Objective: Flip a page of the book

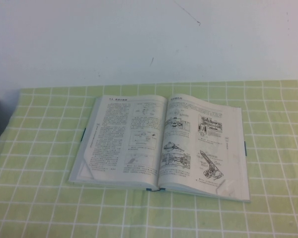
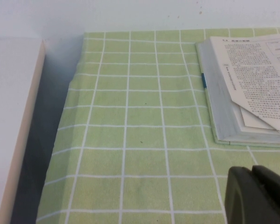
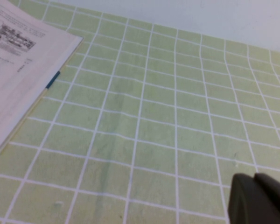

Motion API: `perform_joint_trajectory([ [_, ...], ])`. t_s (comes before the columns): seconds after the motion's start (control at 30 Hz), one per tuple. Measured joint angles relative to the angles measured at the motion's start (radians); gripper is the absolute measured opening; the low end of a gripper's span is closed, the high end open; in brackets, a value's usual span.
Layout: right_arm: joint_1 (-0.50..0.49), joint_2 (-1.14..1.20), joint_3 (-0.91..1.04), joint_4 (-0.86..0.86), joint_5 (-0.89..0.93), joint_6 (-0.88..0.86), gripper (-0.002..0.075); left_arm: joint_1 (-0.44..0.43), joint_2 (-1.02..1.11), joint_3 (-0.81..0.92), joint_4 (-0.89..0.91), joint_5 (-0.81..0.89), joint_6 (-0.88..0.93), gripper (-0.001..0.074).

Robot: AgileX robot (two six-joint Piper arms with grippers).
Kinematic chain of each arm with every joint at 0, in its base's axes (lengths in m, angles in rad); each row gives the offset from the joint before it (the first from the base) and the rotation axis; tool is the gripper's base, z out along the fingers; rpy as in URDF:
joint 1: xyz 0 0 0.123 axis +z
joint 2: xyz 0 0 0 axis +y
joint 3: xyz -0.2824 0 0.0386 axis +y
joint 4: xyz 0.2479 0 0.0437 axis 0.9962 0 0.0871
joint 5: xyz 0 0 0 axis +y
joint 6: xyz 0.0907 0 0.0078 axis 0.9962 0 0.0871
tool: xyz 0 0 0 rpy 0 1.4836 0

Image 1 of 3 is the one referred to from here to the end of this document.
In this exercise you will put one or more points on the green white checked tablecloth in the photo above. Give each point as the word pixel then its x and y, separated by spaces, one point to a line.
pixel 39 198

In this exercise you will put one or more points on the white technical book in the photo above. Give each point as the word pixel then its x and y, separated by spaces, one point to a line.
pixel 129 148

